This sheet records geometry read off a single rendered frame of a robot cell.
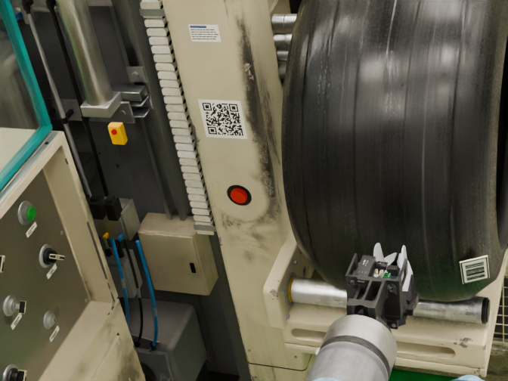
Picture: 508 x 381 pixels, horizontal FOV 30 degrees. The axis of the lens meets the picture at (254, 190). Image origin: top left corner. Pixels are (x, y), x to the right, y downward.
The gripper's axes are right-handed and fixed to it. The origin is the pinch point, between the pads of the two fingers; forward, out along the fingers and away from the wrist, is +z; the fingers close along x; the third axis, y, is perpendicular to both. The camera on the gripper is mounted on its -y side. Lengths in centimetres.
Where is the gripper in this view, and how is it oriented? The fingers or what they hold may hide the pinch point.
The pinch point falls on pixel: (396, 263)
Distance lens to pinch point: 137.0
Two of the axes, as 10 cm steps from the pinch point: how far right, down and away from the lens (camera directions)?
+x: -9.4, -0.7, 3.4
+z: 3.3, -5.0, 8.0
